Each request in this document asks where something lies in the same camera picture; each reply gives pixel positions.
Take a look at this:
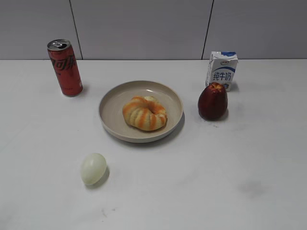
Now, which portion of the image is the orange striped croissant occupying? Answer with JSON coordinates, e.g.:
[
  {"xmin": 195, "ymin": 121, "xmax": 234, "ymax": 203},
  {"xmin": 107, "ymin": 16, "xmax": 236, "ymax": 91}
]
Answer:
[{"xmin": 122, "ymin": 96, "xmax": 167, "ymax": 131}]

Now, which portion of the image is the pale white egg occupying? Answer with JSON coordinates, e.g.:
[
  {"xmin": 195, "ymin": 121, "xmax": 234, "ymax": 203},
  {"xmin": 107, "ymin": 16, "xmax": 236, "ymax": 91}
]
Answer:
[{"xmin": 81, "ymin": 153, "xmax": 107, "ymax": 185}]

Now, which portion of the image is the beige round plate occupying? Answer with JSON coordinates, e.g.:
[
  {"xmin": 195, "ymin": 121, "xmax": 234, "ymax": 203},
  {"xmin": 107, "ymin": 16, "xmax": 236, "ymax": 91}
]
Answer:
[{"xmin": 98, "ymin": 80, "xmax": 185, "ymax": 143}]

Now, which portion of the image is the white blue milk carton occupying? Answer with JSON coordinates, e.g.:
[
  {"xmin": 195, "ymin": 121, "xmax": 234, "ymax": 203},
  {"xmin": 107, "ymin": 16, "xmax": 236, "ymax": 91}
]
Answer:
[{"xmin": 205, "ymin": 51, "xmax": 238, "ymax": 92}]

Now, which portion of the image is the dark red wax apple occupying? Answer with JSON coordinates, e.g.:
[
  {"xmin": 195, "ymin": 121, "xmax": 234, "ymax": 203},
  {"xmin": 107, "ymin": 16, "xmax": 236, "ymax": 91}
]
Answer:
[{"xmin": 198, "ymin": 82, "xmax": 228, "ymax": 120}]

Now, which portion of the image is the red cola can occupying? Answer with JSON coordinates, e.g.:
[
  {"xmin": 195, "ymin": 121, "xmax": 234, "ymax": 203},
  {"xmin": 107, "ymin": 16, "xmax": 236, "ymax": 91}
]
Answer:
[{"xmin": 47, "ymin": 39, "xmax": 83, "ymax": 97}]

